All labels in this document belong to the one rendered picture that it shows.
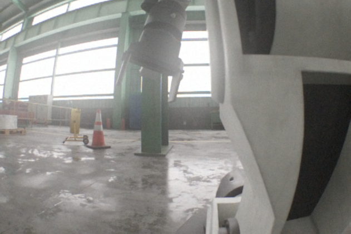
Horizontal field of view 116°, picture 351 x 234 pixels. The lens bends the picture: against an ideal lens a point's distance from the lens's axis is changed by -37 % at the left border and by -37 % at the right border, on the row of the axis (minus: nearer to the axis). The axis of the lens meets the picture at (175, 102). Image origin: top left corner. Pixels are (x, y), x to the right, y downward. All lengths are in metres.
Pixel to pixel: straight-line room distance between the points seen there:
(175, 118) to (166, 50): 8.94
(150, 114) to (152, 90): 0.36
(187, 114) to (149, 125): 6.77
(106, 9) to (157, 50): 11.90
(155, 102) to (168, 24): 2.22
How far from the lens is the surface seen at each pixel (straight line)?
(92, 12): 12.75
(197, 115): 9.22
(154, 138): 2.53
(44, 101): 13.27
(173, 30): 0.37
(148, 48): 0.33
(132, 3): 11.59
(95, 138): 3.14
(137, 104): 9.23
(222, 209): 0.38
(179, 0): 0.43
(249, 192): 0.21
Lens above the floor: 0.51
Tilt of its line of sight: 6 degrees up
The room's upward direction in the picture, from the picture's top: straight up
